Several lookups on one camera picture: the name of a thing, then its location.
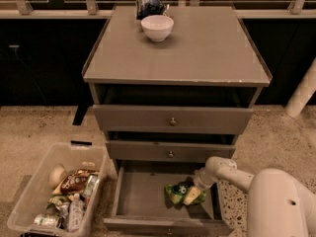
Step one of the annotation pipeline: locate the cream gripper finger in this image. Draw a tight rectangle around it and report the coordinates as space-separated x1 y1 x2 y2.
184 186 201 205

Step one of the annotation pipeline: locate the green rice chip bag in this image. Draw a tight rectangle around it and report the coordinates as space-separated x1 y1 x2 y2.
164 182 206 205

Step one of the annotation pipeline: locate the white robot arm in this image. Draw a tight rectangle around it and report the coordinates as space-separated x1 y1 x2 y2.
184 157 316 237

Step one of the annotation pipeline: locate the bottom grey open drawer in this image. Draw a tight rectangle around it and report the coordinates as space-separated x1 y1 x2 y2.
104 161 234 237

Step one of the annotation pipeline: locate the middle grey drawer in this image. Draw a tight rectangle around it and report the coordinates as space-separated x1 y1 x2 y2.
107 140 235 163

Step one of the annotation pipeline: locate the grey wooden drawer cabinet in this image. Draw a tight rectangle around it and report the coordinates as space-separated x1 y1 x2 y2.
81 5 274 237

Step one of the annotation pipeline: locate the top grey drawer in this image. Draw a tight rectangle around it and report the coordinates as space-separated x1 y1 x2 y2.
93 105 253 135

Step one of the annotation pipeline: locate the brown snack bag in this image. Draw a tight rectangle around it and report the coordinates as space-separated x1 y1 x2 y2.
52 169 98 195

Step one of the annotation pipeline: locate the green crumpled snack bag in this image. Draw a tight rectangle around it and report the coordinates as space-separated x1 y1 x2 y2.
45 195 70 210

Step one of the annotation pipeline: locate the dark blue chip bag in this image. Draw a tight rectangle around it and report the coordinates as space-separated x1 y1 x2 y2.
135 0 169 20

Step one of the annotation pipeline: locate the green soda can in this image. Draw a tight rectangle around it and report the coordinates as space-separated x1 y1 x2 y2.
82 174 99 198

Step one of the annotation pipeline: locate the clear plastic water bottle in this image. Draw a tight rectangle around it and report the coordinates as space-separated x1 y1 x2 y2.
67 194 84 232

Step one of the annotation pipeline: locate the clear plastic storage bin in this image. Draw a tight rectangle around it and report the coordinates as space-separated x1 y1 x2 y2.
7 143 107 237

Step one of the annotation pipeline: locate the tan bowl in bin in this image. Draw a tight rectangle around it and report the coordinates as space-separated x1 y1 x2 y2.
48 164 68 189

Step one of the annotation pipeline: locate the silver green can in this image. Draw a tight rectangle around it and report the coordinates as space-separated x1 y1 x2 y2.
34 213 60 228

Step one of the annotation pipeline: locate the white ceramic bowl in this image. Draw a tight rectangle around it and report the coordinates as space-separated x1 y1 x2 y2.
141 15 174 42

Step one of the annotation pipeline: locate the metal window railing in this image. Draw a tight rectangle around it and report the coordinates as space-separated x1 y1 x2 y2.
0 0 316 20

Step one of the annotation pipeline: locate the white cylindrical post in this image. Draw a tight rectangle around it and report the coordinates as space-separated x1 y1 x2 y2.
285 58 316 118

